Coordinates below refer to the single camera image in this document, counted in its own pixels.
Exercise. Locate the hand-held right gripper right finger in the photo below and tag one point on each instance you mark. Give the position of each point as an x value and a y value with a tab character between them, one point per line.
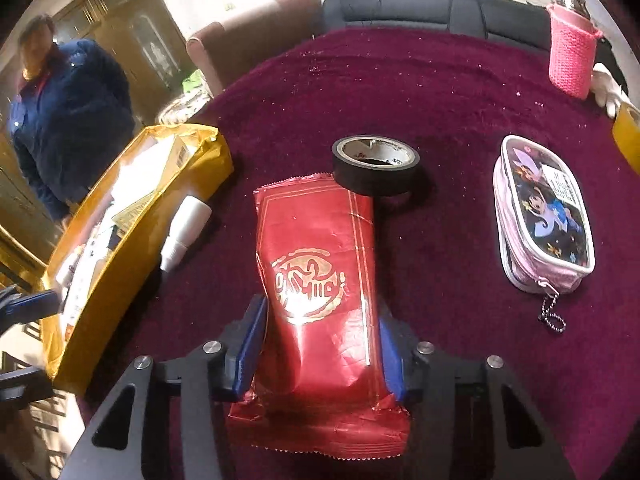
392	355

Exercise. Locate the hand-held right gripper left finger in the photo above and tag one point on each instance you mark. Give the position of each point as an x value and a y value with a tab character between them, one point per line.
255	345

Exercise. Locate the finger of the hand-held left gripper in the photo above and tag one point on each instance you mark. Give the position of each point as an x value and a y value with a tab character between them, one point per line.
22	385
30	305

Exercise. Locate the yellow taped cardboard box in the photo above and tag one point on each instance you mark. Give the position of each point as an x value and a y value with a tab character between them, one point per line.
115	280

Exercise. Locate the red snack packet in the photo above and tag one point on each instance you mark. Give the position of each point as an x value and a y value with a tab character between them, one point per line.
315	260

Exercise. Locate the white plastic bottle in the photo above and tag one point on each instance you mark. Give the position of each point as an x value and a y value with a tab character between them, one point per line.
187	225

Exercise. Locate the black tape roll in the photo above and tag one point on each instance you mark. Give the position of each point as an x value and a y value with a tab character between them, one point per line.
375	177

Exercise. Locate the pink printed pencil case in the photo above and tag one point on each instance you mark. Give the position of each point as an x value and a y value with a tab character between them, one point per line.
545	210

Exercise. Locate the floral bag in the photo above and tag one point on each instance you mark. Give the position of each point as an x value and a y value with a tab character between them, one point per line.
182	105

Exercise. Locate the maroon table cloth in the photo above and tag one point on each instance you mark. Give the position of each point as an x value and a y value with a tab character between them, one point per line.
425	95

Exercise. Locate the green bag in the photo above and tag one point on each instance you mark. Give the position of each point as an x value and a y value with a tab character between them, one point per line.
192	81

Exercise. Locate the brown wooden glass cabinet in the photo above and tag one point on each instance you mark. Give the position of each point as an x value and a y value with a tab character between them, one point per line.
135	25

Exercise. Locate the maroon armchair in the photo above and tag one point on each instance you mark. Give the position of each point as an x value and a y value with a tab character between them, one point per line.
240	35

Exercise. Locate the white figurine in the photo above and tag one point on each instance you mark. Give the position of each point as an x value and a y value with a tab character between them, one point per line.
610	90

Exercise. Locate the black sofa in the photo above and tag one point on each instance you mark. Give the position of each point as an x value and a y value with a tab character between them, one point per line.
425	10

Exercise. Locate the steel bottle pink knitted sleeve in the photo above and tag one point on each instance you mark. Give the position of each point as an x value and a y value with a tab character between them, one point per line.
572	50

